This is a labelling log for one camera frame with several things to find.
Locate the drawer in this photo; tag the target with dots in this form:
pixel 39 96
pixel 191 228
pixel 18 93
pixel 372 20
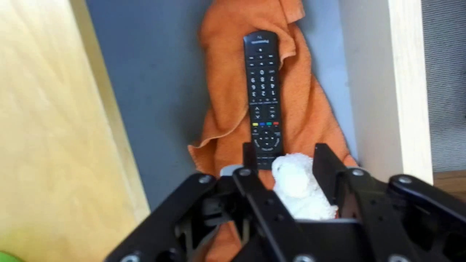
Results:
pixel 153 91

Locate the white plush toy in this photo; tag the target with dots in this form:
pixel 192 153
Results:
pixel 295 183

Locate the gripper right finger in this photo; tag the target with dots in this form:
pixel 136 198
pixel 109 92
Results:
pixel 367 203

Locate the black remote control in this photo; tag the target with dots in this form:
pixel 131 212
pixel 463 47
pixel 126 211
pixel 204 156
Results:
pixel 262 83

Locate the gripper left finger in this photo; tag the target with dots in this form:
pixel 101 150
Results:
pixel 262 203

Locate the green object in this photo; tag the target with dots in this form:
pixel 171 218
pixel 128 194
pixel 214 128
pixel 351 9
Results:
pixel 8 257

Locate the orange towel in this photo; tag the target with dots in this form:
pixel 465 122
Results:
pixel 225 91

